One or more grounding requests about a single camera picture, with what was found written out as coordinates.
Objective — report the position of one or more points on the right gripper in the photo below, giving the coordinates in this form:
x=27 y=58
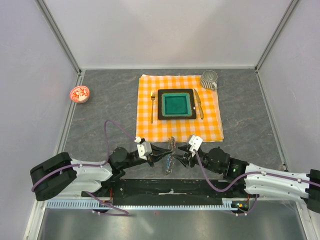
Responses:
x=185 y=158

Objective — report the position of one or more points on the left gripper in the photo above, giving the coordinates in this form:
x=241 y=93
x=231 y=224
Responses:
x=157 y=153

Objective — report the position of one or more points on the large keyring organiser with rings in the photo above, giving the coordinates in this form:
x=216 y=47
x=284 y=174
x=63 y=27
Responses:
x=170 y=160

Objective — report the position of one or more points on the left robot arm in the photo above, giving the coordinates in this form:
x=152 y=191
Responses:
x=63 y=175

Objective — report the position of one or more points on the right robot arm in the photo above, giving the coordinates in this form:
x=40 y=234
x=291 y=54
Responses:
x=253 y=179

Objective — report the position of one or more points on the orange checkered cloth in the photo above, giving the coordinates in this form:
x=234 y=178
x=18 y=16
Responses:
x=210 y=129

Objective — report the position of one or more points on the black teal square plate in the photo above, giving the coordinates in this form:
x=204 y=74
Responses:
x=176 y=104

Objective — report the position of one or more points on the gold fork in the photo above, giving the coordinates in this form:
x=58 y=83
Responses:
x=153 y=97

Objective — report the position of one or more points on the gold knife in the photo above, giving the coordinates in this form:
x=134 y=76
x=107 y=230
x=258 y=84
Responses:
x=199 y=104

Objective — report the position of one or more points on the striped mug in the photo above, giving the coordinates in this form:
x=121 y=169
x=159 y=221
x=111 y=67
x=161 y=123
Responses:
x=209 y=79

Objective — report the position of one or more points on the red white patterned bowl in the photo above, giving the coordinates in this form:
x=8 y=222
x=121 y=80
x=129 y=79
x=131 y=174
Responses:
x=79 y=94

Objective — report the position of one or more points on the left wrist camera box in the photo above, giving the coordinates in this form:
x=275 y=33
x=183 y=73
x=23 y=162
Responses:
x=143 y=147

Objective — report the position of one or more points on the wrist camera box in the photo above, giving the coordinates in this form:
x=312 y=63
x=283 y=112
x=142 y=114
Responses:
x=194 y=142
x=143 y=147

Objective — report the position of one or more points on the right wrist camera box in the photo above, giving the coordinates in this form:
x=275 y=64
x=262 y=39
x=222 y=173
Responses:
x=194 y=142

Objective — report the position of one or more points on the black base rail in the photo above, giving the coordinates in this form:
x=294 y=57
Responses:
x=168 y=192

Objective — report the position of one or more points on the white cable duct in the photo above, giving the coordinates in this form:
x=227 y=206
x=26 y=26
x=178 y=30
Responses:
x=90 y=204

